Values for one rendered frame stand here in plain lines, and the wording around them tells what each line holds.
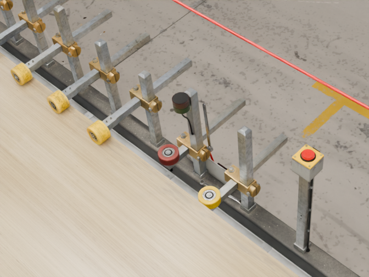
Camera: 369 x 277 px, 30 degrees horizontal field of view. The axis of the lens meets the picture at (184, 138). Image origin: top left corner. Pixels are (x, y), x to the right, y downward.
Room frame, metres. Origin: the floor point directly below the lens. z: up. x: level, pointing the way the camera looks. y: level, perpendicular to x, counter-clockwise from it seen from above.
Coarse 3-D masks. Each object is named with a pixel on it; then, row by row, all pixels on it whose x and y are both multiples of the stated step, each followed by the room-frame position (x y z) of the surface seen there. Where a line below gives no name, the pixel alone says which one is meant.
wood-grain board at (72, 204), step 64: (0, 64) 2.28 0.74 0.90; (0, 128) 1.90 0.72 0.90; (64, 128) 1.85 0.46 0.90; (0, 192) 1.58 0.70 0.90; (64, 192) 1.53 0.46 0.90; (128, 192) 1.49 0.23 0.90; (0, 256) 1.30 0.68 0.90; (64, 256) 1.26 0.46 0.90; (128, 256) 1.23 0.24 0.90; (192, 256) 1.19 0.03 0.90; (256, 256) 1.16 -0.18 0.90
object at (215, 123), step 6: (234, 102) 1.89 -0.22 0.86; (240, 102) 1.88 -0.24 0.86; (228, 108) 1.86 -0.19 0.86; (234, 108) 1.86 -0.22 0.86; (240, 108) 1.87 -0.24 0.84; (222, 114) 1.83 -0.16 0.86; (228, 114) 1.83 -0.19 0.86; (216, 120) 1.81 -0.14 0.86; (222, 120) 1.81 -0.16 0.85; (204, 126) 1.78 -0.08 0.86; (210, 126) 1.78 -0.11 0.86; (216, 126) 1.79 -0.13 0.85; (204, 132) 1.75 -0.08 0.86; (210, 132) 1.76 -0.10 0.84; (204, 138) 1.74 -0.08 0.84; (180, 150) 1.68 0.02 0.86; (186, 150) 1.68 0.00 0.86; (180, 156) 1.66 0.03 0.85; (168, 168) 1.63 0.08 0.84
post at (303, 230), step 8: (304, 184) 1.27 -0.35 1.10; (312, 184) 1.27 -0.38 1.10; (304, 192) 1.27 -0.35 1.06; (312, 192) 1.28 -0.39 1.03; (304, 200) 1.27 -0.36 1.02; (304, 208) 1.27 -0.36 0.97; (304, 216) 1.26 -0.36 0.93; (304, 224) 1.26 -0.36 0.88; (304, 232) 1.26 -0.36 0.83; (296, 240) 1.29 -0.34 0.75; (304, 240) 1.26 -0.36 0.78; (296, 248) 1.28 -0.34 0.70; (304, 248) 1.26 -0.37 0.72
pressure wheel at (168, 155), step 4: (160, 148) 1.67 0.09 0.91; (164, 148) 1.67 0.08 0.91; (168, 148) 1.66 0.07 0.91; (172, 148) 1.66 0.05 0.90; (176, 148) 1.66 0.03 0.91; (160, 152) 1.65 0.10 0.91; (164, 152) 1.65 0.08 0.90; (168, 152) 1.64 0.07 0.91; (172, 152) 1.64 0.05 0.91; (176, 152) 1.64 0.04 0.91; (160, 156) 1.63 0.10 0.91; (164, 156) 1.63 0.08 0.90; (168, 156) 1.63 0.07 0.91; (172, 156) 1.62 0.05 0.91; (176, 156) 1.62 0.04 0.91; (160, 160) 1.62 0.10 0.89; (164, 160) 1.61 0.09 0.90; (168, 160) 1.61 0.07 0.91; (172, 160) 1.61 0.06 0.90; (176, 160) 1.61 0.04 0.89; (164, 164) 1.61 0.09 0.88; (168, 164) 1.61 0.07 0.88; (172, 164) 1.61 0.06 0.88; (172, 168) 1.64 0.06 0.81
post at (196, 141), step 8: (192, 88) 1.70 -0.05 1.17; (192, 96) 1.67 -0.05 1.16; (192, 104) 1.66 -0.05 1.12; (192, 112) 1.66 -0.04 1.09; (192, 120) 1.66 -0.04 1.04; (200, 120) 1.68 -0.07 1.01; (192, 128) 1.67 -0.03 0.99; (200, 128) 1.68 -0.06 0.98; (192, 136) 1.67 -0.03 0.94; (200, 136) 1.67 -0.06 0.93; (192, 144) 1.68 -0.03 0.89; (200, 144) 1.67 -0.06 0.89; (200, 160) 1.67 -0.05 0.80; (200, 168) 1.66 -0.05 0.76
